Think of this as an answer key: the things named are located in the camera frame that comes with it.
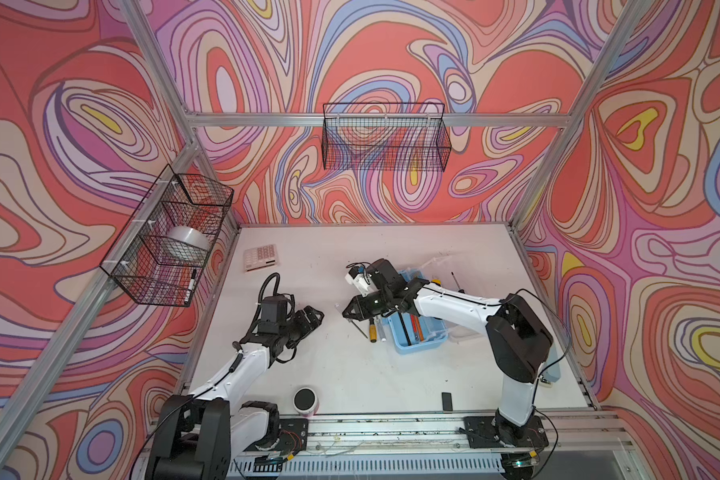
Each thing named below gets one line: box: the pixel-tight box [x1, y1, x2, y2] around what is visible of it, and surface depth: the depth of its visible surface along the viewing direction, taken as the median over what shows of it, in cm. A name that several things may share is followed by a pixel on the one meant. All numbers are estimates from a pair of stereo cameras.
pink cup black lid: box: [292, 387, 319, 418], surface depth 75 cm
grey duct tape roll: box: [164, 226, 212, 262], surface depth 74 cm
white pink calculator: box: [243, 244, 278, 272], surface depth 110 cm
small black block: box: [442, 392, 453, 411], surface depth 80 cm
